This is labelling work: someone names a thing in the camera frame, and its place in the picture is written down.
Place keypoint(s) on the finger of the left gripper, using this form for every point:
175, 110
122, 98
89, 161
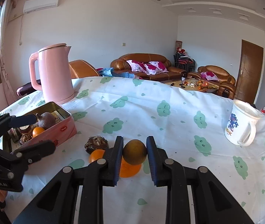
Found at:
26, 155
7, 122

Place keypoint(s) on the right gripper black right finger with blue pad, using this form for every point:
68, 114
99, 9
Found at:
192, 194

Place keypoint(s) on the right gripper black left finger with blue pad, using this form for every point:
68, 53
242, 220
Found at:
76, 191

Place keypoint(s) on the small orange tangerine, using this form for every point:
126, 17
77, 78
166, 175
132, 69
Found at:
37, 131
96, 154

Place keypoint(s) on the large orange fruit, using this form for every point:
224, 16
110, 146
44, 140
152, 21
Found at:
127, 170

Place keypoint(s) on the brown-green round fruit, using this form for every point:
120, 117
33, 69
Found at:
134, 152

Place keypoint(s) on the purple cut passion fruit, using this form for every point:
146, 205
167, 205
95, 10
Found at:
27, 129

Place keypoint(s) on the person's left hand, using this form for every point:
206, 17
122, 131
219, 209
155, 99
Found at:
3, 195

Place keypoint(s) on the whole purple passion fruit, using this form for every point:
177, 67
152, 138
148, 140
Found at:
46, 120

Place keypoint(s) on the pink metal tin box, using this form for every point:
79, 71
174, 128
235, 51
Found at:
59, 133

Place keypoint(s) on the dark dried fruit husk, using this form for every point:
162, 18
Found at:
96, 143

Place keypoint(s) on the pink electric kettle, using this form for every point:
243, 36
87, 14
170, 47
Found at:
50, 73

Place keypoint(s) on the white mug blue print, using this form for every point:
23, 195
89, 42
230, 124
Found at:
241, 126

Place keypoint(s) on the white tablecloth green clouds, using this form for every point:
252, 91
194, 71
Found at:
188, 125

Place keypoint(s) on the brown leather chair back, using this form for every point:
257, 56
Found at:
82, 69

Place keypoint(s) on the wooden coffee table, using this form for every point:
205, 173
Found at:
191, 84

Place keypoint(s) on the brown leather armchair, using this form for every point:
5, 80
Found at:
218, 77

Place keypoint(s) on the pink floral armchair cushion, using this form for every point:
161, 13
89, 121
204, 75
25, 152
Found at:
209, 76

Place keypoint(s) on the stacked chairs in corner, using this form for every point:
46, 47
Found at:
182, 59

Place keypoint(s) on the pink floral sofa cushion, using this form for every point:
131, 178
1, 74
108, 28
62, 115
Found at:
149, 68

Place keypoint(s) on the brown leather long sofa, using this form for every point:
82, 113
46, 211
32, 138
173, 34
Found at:
120, 66

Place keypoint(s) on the brown wooden door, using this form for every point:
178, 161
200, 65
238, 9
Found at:
249, 74

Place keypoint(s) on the white wall air conditioner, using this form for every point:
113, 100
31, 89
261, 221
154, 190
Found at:
36, 5

